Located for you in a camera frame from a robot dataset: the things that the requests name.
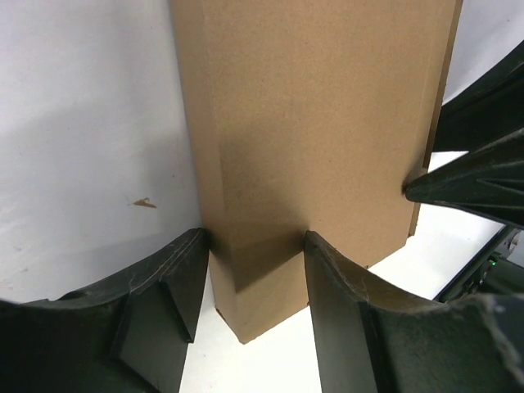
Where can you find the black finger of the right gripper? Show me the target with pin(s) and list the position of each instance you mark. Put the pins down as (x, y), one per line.
(487, 182)
(489, 109)

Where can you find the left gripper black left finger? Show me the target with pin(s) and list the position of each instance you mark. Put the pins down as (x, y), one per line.
(128, 332)

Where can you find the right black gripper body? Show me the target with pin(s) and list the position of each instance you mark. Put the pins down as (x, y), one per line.
(497, 268)

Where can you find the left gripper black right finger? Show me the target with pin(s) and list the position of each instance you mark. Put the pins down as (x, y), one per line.
(371, 336)

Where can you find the cardboard box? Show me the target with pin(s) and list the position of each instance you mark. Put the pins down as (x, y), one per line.
(306, 115)

